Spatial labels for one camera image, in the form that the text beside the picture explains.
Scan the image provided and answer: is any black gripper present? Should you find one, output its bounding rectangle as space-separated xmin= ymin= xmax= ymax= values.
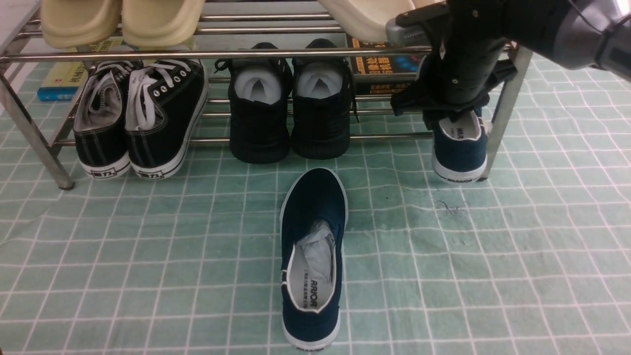
xmin=390 ymin=0 xmax=518 ymax=125

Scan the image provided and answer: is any navy slip-on shoe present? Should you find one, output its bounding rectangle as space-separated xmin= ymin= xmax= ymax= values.
xmin=432 ymin=109 xmax=489 ymax=184
xmin=280 ymin=168 xmax=349 ymax=352

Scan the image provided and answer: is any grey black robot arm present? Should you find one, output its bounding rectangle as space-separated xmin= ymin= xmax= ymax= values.
xmin=390 ymin=0 xmax=631 ymax=122

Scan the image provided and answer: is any metal shoe rack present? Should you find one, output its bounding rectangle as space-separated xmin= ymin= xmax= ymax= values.
xmin=1 ymin=4 xmax=533 ymax=191

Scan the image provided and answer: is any black orange book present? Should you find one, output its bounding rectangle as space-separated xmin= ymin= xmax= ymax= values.
xmin=349 ymin=54 xmax=424 ymax=98

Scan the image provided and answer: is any cream slipper left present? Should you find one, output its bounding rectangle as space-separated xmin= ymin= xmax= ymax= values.
xmin=318 ymin=0 xmax=417 ymax=42

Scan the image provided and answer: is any black mesh shoe right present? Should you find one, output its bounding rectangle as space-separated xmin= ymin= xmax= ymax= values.
xmin=291 ymin=57 xmax=357 ymax=160

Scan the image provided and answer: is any black mesh shoe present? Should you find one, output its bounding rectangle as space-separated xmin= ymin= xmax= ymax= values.
xmin=291 ymin=57 xmax=357 ymax=160
xmin=214 ymin=58 xmax=293 ymax=165

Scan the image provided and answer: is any green checkered floor cloth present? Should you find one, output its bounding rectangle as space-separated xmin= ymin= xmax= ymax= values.
xmin=1 ymin=58 xmax=630 ymax=355

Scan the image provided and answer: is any black mesh shoe left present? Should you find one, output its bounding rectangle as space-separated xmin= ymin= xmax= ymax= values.
xmin=214 ymin=58 xmax=293 ymax=165

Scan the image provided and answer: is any black canvas sneaker right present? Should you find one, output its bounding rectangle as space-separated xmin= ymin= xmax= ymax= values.
xmin=125 ymin=59 xmax=208 ymax=180

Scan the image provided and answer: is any black canvas sneaker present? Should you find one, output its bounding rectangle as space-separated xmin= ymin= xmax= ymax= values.
xmin=125 ymin=59 xmax=208 ymax=180
xmin=72 ymin=61 xmax=143 ymax=179

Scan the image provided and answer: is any yellow slipper right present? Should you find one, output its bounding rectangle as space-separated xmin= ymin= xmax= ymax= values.
xmin=121 ymin=0 xmax=206 ymax=48

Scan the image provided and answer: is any yellow slipper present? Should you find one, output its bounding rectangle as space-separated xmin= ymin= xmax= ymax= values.
xmin=121 ymin=0 xmax=206 ymax=48
xmin=39 ymin=0 xmax=122 ymax=49

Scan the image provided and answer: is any black canvas sneaker left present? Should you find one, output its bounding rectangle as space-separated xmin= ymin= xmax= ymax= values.
xmin=72 ymin=61 xmax=143 ymax=179

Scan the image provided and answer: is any yellow slipper left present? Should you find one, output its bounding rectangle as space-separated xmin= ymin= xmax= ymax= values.
xmin=39 ymin=0 xmax=122 ymax=49

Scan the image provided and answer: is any yellow blue book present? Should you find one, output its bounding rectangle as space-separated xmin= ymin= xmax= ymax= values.
xmin=36 ymin=37 xmax=127 ymax=103

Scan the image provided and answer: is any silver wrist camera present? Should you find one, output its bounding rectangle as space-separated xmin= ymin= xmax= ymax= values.
xmin=386 ymin=20 xmax=439 ymax=47

